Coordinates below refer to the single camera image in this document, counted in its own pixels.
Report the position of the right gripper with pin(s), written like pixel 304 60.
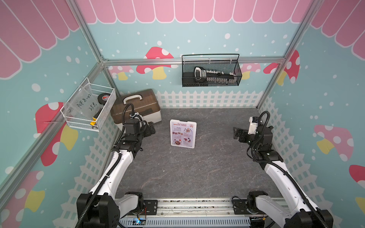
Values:
pixel 242 138

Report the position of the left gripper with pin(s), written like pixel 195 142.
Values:
pixel 148 132

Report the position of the restaurant special menu sheet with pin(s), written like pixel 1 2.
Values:
pixel 184 133

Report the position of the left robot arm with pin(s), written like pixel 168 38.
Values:
pixel 100 208

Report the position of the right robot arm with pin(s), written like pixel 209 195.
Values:
pixel 301 212

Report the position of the white narrow menu rack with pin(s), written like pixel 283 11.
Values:
pixel 183 133

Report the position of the brown and white toolbox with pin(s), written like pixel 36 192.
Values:
pixel 145 103

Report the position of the yellow black screwdriver in bin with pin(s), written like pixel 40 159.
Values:
pixel 95 117

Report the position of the black tape roll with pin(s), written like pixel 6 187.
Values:
pixel 103 98

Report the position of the black socket set tool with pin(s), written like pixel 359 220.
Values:
pixel 210 76

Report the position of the green lit circuit board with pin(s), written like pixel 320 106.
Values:
pixel 138 221

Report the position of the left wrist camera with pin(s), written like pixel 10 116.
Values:
pixel 136 115

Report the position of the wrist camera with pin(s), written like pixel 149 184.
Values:
pixel 136 115
pixel 254 121

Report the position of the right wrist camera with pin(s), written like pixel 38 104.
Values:
pixel 254 121

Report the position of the clear acrylic wall bin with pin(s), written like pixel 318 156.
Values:
pixel 80 108

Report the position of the black wire mesh basket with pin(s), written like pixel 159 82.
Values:
pixel 227 63

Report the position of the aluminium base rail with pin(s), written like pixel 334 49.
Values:
pixel 195 212

